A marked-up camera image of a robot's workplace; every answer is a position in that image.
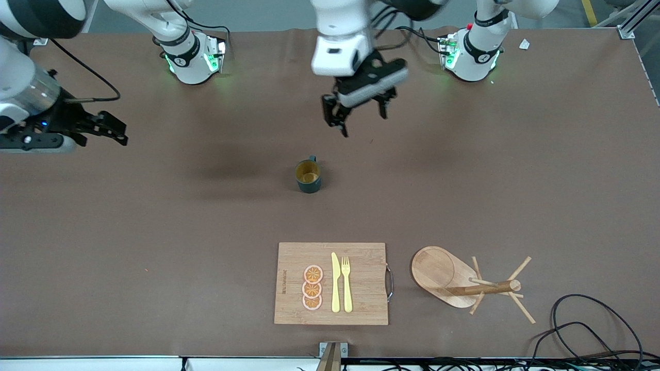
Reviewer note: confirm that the toy orange slice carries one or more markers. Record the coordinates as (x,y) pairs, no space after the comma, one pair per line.
(312,290)
(312,304)
(313,274)

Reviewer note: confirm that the teal mug yellow inside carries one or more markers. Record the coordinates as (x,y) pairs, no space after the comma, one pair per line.
(309,188)

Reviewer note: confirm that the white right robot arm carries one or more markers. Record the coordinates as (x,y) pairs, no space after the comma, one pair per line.
(20,87)

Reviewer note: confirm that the yellow plastic knife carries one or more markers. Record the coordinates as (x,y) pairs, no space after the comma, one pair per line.
(335,288)

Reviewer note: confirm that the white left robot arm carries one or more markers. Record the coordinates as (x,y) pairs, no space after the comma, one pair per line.
(340,31)

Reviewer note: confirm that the brown wooden strut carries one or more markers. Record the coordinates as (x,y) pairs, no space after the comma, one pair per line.
(331,358)

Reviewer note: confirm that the grey metal bracket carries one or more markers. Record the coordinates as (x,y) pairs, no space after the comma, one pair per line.
(344,351)

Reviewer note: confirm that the small white paper scrap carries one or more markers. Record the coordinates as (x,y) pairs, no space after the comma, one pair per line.
(524,45)

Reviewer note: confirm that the green-lit base connector box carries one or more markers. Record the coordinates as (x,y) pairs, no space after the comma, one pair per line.
(447,51)
(216,54)

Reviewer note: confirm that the wooden mug tree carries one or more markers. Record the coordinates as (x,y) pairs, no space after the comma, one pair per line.
(430,268)

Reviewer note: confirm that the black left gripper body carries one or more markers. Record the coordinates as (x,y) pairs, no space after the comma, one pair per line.
(340,106)

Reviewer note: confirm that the aluminium frame profile with bracket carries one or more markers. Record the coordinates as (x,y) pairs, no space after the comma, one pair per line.
(625,32)

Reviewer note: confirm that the table cover mat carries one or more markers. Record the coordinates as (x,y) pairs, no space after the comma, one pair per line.
(154,257)

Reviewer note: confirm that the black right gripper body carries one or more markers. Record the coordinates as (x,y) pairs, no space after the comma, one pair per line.
(61,116)

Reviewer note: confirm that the yellow plastic fork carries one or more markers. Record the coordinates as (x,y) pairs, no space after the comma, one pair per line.
(347,293)

